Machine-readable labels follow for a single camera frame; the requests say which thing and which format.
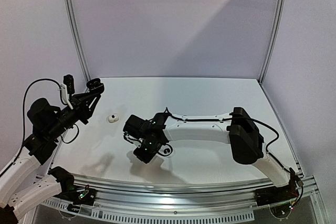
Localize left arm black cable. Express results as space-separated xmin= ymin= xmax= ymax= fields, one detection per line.
xmin=23 ymin=78 xmax=62 ymax=120

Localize glossy black charging case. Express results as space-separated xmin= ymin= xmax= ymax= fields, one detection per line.
xmin=86 ymin=78 xmax=104 ymax=94

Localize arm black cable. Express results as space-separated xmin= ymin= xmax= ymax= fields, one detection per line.
xmin=164 ymin=107 xmax=305 ymax=183
xmin=23 ymin=78 xmax=62 ymax=120

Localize right aluminium frame post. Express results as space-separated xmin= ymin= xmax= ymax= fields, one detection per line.
xmin=258 ymin=0 xmax=285 ymax=86

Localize aluminium front rail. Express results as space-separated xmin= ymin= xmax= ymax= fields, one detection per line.
xmin=30 ymin=174 xmax=320 ymax=209

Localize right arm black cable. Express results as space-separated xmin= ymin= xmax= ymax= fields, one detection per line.
xmin=164 ymin=107 xmax=305 ymax=183

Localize white earbud charging case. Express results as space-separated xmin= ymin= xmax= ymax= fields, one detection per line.
xmin=107 ymin=113 xmax=119 ymax=123

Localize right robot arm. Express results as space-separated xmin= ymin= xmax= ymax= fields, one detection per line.
xmin=123 ymin=107 xmax=295 ymax=201

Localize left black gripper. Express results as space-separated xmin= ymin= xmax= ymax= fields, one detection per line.
xmin=46 ymin=90 xmax=100 ymax=139

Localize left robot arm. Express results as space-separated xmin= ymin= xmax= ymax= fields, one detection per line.
xmin=1 ymin=91 xmax=101 ymax=223

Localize aluminium frame post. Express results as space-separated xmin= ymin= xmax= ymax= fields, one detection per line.
xmin=258 ymin=0 xmax=285 ymax=86
xmin=64 ymin=0 xmax=91 ymax=82

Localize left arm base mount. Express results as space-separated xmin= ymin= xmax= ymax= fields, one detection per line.
xmin=54 ymin=185 xmax=98 ymax=206

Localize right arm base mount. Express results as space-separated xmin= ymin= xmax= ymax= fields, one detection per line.
xmin=254 ymin=185 xmax=299 ymax=206

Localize left aluminium frame post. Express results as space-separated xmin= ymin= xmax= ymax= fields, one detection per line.
xmin=64 ymin=0 xmax=91 ymax=82

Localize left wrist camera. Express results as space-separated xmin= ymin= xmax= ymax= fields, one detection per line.
xmin=60 ymin=74 xmax=75 ymax=110

